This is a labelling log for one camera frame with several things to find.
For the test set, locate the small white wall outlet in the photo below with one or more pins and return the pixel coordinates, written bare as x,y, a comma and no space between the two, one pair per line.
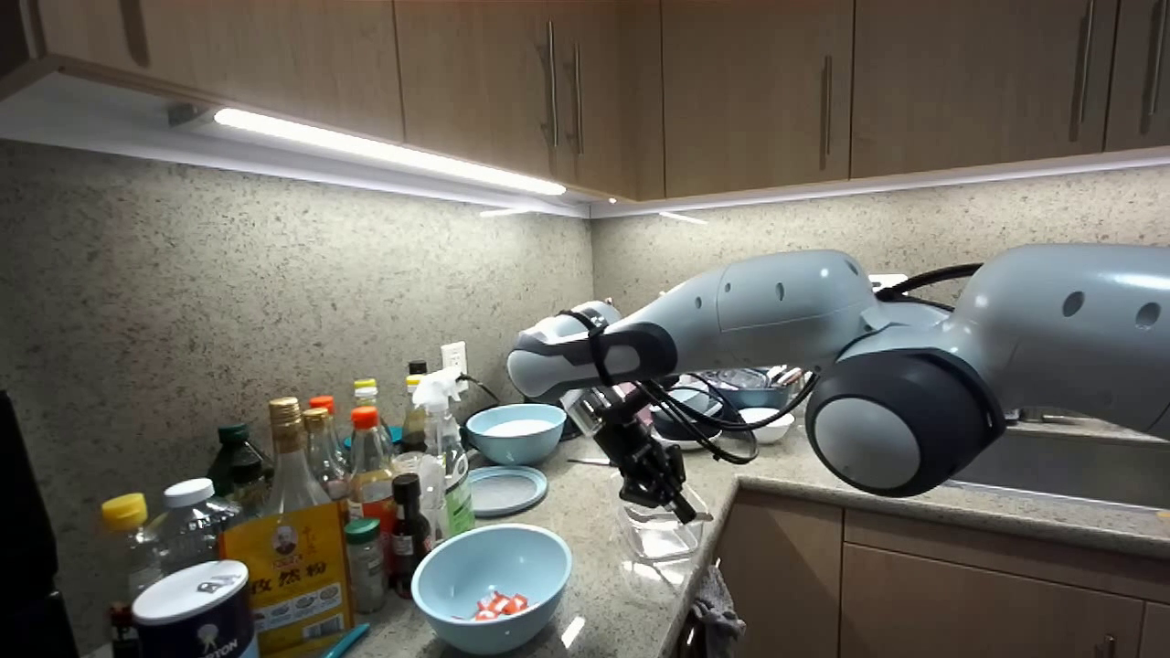
456,358

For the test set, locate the small white bowl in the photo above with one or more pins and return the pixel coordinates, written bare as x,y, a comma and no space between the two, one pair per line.
777,422

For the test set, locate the green cap small jar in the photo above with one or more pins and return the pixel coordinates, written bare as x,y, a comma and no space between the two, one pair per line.
366,568

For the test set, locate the small dark soy bottle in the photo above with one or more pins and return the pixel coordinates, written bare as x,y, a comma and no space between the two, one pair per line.
406,534

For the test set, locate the grey hanging towel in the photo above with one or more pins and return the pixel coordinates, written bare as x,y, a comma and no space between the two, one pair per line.
717,616

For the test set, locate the dark jar with white lid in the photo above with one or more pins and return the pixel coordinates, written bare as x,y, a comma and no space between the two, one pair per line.
196,607

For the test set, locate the wide wooden lower cabinet door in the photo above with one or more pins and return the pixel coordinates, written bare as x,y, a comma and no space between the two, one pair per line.
974,623

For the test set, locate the dark green bottle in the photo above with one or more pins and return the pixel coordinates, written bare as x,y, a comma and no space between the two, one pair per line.
238,461

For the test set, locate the light blue bowl, white filling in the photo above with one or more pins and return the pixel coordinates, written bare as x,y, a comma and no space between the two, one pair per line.
514,447

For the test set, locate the narrow wooden lower cabinet door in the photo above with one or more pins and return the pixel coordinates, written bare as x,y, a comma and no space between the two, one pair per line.
781,585

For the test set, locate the wooden lower cabinet panel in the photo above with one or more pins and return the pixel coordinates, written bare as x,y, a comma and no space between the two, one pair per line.
1001,553

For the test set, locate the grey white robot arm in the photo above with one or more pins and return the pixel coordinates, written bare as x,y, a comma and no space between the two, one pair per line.
754,316

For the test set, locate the black object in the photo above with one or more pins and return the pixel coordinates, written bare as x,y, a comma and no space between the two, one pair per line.
24,550

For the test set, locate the orange cap red sauce bottle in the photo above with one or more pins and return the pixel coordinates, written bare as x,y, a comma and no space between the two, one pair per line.
366,470

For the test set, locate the brown cap glass bottle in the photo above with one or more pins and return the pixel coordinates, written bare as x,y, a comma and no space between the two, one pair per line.
321,439

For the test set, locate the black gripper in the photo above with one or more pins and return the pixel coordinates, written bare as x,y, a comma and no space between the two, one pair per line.
643,450

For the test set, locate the light blue bowl, red bits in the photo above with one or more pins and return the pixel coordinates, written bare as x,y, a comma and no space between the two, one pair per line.
462,571

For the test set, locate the red food pieces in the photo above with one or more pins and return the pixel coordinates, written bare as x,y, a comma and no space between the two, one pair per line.
498,605

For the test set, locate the dark bottle, yellow label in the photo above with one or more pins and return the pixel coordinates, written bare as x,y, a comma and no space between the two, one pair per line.
416,422

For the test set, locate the light blue plate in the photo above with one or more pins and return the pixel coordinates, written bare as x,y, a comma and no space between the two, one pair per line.
508,493

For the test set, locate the white cap clear bottle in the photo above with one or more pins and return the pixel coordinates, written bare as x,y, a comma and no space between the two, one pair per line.
189,495

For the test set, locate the pale yellow cap bottle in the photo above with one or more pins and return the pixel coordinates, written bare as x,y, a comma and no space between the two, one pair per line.
366,392

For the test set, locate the under cabinet light strip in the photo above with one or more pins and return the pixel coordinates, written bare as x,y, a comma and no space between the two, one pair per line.
366,149

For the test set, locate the big yellow label bottle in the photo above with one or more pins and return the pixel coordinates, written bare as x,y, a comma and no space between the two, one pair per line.
295,571

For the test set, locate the steel kitchen sink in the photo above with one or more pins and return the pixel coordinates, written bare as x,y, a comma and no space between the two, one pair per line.
1099,477

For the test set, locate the blue dish with utensils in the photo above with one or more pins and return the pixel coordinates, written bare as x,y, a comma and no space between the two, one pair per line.
743,388

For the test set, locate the white spray bottle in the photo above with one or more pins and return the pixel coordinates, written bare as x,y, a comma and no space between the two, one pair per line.
448,461

